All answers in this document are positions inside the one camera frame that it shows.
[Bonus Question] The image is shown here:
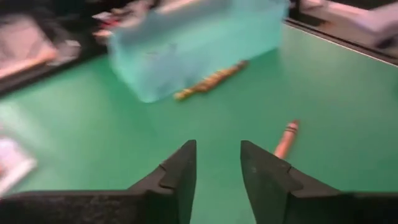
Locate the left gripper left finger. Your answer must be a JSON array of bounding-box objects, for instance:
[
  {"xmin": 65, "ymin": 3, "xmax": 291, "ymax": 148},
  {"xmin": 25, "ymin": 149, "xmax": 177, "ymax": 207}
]
[{"xmin": 129, "ymin": 139, "xmax": 197, "ymax": 224}]

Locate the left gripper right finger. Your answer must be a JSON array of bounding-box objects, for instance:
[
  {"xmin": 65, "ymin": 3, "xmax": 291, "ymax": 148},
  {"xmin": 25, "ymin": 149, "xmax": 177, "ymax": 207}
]
[{"xmin": 239, "ymin": 140, "xmax": 341, "ymax": 224}]

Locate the teal plastic bin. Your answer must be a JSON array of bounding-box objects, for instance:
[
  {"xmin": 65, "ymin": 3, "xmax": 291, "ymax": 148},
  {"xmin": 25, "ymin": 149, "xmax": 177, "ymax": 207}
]
[{"xmin": 107, "ymin": 0, "xmax": 290, "ymax": 103}]

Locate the orange crayon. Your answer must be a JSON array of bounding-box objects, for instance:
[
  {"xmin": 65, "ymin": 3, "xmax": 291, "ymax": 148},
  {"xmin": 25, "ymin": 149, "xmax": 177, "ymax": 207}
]
[{"xmin": 272, "ymin": 119, "xmax": 301, "ymax": 160}]

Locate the green table mat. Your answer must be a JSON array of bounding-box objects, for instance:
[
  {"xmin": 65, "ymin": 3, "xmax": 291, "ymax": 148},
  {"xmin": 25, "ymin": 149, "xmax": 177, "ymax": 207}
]
[{"xmin": 0, "ymin": 23, "xmax": 398, "ymax": 224}]

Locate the yellow crayon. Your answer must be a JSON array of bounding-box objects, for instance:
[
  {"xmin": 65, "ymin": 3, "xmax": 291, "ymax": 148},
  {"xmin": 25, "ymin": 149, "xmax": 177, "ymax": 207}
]
[{"xmin": 173, "ymin": 60, "xmax": 249, "ymax": 101}]

